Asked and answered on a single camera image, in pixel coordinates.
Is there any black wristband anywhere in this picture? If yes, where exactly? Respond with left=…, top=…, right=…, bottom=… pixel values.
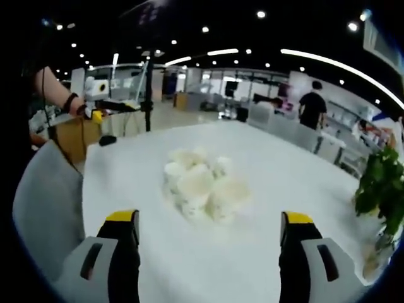
left=62, top=92, right=80, bottom=112

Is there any white table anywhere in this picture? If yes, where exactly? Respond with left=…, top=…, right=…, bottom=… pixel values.
left=81, top=121, right=394, bottom=303

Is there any clear plant vase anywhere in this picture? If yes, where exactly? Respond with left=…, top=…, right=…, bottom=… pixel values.
left=361, top=232, right=397, bottom=282

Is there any person's left hand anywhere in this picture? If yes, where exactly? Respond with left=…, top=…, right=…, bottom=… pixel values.
left=68, top=97, right=93, bottom=120

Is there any black cable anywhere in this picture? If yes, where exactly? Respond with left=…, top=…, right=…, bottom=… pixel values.
left=40, top=66, right=83, bottom=174

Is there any cluster of white paper cups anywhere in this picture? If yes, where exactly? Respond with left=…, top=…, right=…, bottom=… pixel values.
left=162, top=146, right=253, bottom=225

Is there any black stand pole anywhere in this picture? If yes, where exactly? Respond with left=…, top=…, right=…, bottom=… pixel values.
left=143, top=49, right=155, bottom=133

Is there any grey partition panel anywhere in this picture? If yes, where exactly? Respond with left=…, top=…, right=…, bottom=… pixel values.
left=248, top=105, right=320, bottom=154

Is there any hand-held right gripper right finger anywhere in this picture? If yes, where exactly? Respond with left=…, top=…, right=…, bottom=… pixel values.
left=278, top=210, right=364, bottom=303

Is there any grey chair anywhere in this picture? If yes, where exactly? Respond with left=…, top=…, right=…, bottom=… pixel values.
left=12, top=140, right=86, bottom=285

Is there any brown cardboard box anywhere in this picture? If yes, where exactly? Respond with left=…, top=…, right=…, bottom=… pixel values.
left=52, top=116, right=107, bottom=167

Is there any green leafy plant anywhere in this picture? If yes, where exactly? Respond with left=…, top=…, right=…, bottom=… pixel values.
left=352, top=145, right=404, bottom=237

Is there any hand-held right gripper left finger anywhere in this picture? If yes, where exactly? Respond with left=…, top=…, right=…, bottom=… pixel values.
left=53, top=208, right=141, bottom=303

